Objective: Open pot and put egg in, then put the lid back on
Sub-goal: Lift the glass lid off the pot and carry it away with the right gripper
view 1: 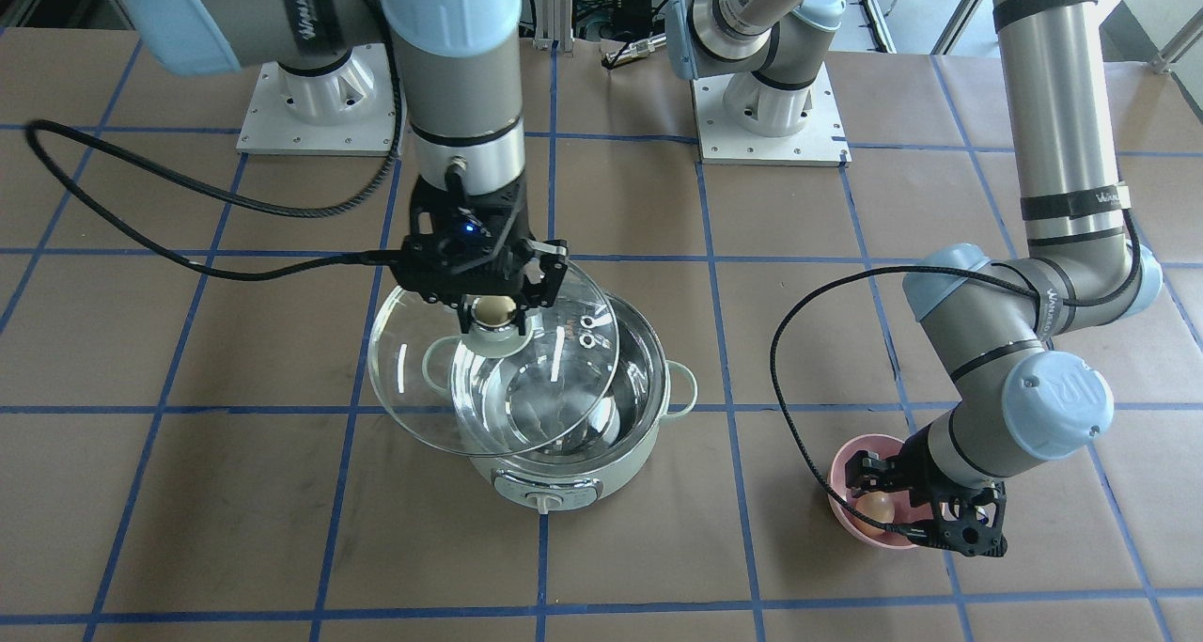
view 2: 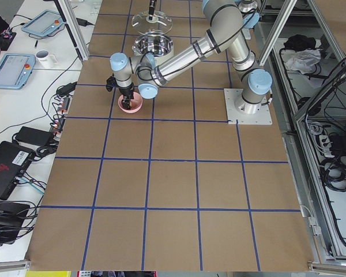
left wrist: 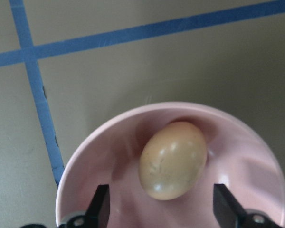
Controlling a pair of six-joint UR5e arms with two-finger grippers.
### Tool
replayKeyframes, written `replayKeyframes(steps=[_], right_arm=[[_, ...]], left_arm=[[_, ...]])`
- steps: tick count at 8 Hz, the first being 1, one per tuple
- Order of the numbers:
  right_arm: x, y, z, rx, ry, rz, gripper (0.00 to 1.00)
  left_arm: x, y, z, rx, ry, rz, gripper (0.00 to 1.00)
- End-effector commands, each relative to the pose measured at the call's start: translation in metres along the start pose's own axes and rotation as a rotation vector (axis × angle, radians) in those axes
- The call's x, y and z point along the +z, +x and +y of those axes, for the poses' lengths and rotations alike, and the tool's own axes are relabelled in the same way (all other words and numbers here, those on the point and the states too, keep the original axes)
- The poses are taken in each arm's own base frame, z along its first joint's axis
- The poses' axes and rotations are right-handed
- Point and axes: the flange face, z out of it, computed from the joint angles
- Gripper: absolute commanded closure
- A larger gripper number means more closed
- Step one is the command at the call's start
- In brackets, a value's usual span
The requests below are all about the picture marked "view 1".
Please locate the black electronics box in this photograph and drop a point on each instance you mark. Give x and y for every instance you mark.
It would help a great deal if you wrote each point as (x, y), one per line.
(632, 18)

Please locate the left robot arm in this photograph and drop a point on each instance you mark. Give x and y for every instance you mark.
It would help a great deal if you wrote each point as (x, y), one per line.
(1021, 403)

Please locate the brown egg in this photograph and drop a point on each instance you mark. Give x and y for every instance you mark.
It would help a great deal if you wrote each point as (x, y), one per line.
(878, 507)

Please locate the pink bowl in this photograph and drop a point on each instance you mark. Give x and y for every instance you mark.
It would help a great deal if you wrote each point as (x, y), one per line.
(884, 446)

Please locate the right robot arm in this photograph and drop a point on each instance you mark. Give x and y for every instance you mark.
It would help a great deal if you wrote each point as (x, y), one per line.
(456, 66)

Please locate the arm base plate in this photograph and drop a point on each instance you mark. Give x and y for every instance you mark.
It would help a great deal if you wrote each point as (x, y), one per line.
(741, 121)
(348, 110)

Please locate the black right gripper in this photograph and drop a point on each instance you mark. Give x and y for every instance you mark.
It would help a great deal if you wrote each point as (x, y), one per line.
(543, 275)

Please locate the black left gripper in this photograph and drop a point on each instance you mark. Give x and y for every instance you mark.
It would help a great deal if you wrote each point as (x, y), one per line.
(910, 474)

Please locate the aluminium frame post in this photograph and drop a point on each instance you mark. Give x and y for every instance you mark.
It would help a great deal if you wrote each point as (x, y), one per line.
(553, 25)

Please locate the pale green electric pot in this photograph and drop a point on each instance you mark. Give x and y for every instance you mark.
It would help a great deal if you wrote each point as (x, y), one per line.
(551, 450)

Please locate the glass pot lid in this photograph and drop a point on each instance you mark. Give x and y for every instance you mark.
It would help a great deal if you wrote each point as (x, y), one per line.
(416, 349)

